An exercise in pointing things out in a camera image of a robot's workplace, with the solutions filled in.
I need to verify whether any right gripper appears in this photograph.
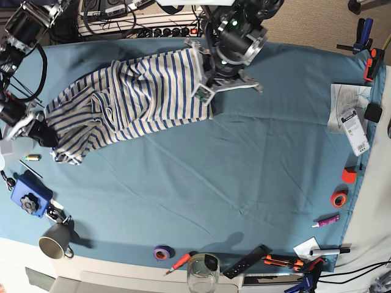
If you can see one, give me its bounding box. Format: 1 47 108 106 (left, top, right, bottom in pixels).
1 99 59 147

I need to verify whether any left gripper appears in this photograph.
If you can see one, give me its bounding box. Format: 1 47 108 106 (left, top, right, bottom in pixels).
183 38 263 95

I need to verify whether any blue white striped T-shirt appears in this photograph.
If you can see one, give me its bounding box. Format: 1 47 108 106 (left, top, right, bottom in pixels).
45 48 213 165

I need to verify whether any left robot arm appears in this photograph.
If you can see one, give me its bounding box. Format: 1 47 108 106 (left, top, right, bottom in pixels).
185 1 284 104

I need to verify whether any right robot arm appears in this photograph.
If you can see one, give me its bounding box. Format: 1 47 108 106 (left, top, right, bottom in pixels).
1 1 70 148

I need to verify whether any small brass battery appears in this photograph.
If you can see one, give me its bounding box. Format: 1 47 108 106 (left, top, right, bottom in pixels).
24 154 42 161

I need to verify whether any frosted plastic cup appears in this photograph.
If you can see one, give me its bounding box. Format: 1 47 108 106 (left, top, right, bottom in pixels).
1 137 34 170

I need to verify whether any black stick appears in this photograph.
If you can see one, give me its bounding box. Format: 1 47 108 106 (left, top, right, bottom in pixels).
19 160 43 179

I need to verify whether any black power strip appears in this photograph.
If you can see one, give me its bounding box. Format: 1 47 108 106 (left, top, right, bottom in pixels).
137 27 200 38

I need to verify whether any blue box with black knob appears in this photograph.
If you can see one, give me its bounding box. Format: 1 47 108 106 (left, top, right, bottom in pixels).
10 175 53 218

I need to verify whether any grey ceramic mug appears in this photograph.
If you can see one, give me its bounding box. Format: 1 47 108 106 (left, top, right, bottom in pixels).
38 223 74 260

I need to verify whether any teal table cloth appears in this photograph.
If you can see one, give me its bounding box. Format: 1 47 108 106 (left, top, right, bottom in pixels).
0 38 387 272

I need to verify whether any printed paper sheet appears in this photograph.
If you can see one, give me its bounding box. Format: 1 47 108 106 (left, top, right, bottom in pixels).
327 84 371 134

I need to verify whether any blue bar clamp top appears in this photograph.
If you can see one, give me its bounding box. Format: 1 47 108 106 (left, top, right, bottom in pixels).
336 18 373 55

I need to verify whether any blue bar clamp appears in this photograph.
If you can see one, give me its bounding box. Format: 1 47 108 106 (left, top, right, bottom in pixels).
284 257 325 293
336 18 373 55

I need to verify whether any white packaged item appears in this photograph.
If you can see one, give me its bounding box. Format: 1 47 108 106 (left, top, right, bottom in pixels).
339 109 370 157

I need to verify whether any orange black clamp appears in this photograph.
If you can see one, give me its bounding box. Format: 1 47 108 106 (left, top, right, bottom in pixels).
364 48 385 82

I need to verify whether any black square pad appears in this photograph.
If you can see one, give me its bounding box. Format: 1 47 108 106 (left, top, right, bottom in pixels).
364 103 382 123

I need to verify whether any purple tape roll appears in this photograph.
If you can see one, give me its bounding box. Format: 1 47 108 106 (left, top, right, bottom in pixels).
153 245 175 261

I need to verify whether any red cube block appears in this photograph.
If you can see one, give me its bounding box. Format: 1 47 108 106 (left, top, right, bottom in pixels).
341 167 357 184

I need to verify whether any orange tape roll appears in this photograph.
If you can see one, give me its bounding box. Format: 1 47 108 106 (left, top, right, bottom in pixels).
330 189 348 208

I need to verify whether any purple glue tube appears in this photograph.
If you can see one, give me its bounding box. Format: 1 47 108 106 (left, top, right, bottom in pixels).
312 215 339 228

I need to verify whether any black remote control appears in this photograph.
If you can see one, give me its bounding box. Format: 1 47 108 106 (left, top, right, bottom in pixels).
222 245 272 280

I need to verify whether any clear drinking glass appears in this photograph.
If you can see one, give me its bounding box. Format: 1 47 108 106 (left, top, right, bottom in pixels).
187 253 220 293

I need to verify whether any white paper note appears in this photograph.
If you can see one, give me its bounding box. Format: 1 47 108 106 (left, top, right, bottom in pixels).
293 237 320 261

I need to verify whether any orange black utility knife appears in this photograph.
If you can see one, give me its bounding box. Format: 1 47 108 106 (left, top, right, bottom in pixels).
261 254 304 272

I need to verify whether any white marker pen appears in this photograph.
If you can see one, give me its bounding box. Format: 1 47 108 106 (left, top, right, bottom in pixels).
309 248 351 256

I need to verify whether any blue bar clamp bottom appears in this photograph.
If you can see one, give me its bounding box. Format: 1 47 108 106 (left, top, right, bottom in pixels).
284 257 325 293

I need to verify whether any long black cable tie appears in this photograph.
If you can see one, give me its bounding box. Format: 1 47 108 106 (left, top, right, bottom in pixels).
13 77 33 96

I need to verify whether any orange handled screwdriver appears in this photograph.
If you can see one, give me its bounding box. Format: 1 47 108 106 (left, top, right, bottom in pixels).
164 251 197 275

